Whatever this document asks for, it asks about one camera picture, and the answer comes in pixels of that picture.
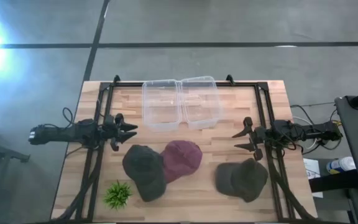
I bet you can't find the small green artificial plant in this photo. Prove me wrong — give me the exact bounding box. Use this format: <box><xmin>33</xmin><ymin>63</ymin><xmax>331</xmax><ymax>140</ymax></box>
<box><xmin>103</xmin><ymin>180</ymin><xmax>134</xmax><ymax>210</ymax></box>

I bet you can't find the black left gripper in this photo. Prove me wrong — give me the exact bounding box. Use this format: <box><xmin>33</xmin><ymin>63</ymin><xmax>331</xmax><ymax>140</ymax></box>
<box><xmin>103</xmin><ymin>113</ymin><xmax>139</xmax><ymax>152</ymax></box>

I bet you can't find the black floor cable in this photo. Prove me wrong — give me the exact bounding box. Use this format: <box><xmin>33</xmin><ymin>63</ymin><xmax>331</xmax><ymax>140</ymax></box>
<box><xmin>290</xmin><ymin>101</ymin><xmax>336</xmax><ymax>126</ymax></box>

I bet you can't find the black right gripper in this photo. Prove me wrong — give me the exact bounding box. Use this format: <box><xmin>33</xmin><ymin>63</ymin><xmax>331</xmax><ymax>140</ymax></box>
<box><xmin>231</xmin><ymin>116</ymin><xmax>269</xmax><ymax>162</ymax></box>

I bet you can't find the clear plastic container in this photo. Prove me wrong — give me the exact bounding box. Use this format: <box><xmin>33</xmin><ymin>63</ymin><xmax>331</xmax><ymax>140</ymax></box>
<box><xmin>142</xmin><ymin>78</ymin><xmax>182</xmax><ymax>132</ymax></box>
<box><xmin>178</xmin><ymin>75</ymin><xmax>223</xmax><ymax>130</ymax></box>

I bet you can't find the black aluminium table frame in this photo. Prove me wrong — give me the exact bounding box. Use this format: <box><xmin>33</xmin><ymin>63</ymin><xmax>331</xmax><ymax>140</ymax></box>
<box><xmin>53</xmin><ymin>74</ymin><xmax>320</xmax><ymax>223</ymax></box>

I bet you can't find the white cable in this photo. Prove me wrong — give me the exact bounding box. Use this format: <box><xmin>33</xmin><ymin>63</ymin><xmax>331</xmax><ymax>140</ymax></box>
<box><xmin>291</xmin><ymin>116</ymin><xmax>319</xmax><ymax>151</ymax></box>

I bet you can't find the white paper sheet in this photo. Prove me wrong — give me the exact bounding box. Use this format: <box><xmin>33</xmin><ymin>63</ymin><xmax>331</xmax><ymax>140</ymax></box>
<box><xmin>303</xmin><ymin>157</ymin><xmax>324</xmax><ymax>199</ymax></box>

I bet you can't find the maroon cap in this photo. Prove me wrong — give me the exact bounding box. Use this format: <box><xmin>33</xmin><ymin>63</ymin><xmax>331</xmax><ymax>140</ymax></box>
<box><xmin>159</xmin><ymin>140</ymin><xmax>203</xmax><ymax>184</ymax></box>

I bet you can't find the dark green cap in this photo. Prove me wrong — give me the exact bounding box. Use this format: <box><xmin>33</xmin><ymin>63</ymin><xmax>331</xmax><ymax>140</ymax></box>
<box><xmin>122</xmin><ymin>144</ymin><xmax>168</xmax><ymax>202</ymax></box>

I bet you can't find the white blue spray can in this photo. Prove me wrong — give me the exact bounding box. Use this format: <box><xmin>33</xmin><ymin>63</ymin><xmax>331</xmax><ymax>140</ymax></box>
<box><xmin>326</xmin><ymin>156</ymin><xmax>357</xmax><ymax>175</ymax></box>

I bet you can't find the olive brown cap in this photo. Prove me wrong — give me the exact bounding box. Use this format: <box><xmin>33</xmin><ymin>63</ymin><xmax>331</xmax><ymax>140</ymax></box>
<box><xmin>214</xmin><ymin>157</ymin><xmax>269</xmax><ymax>203</ymax></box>

